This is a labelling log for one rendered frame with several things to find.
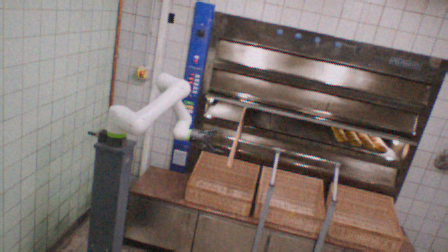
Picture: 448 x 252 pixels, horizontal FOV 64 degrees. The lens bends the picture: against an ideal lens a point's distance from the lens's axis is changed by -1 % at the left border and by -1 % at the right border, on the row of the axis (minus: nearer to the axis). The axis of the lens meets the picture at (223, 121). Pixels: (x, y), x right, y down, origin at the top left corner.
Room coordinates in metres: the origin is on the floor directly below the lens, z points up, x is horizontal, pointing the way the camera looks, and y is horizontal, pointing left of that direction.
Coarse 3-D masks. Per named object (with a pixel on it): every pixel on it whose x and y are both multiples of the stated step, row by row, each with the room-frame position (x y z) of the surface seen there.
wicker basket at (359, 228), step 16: (336, 192) 2.94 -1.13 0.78; (352, 192) 2.94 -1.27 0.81; (368, 192) 2.93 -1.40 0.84; (336, 208) 2.91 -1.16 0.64; (352, 208) 2.90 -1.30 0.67; (368, 208) 2.90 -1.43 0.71; (384, 208) 2.89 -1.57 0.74; (336, 224) 2.51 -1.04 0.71; (352, 224) 2.77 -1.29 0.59; (368, 224) 2.83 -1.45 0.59; (384, 224) 2.84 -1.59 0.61; (352, 240) 2.49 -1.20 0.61; (368, 240) 2.57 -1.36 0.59; (384, 240) 2.47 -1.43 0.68; (400, 240) 2.46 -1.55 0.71
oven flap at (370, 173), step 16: (208, 128) 3.13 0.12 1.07; (224, 144) 3.08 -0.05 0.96; (240, 144) 3.08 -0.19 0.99; (272, 144) 3.07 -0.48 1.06; (288, 144) 3.07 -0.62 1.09; (288, 160) 3.02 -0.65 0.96; (304, 160) 3.02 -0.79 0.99; (336, 160) 3.02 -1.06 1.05; (352, 160) 3.02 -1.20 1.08; (352, 176) 2.96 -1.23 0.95; (368, 176) 2.97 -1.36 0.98; (384, 176) 2.96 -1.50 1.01
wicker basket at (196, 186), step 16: (224, 160) 3.05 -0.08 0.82; (240, 160) 3.04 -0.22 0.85; (192, 176) 2.76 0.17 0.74; (208, 176) 3.02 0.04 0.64; (224, 176) 3.01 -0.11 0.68; (240, 176) 3.00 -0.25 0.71; (256, 176) 2.87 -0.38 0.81; (192, 192) 2.62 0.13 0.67; (208, 192) 2.60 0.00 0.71; (224, 192) 2.87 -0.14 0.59; (240, 192) 2.93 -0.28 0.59; (224, 208) 2.58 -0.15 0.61; (240, 208) 2.67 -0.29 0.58
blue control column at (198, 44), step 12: (204, 12) 3.10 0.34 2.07; (204, 24) 3.10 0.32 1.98; (192, 36) 3.11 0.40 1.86; (204, 36) 3.10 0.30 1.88; (192, 48) 3.11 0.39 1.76; (204, 48) 3.10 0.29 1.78; (192, 60) 3.10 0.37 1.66; (204, 60) 3.09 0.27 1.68; (192, 120) 3.10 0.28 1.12; (180, 168) 3.10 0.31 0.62
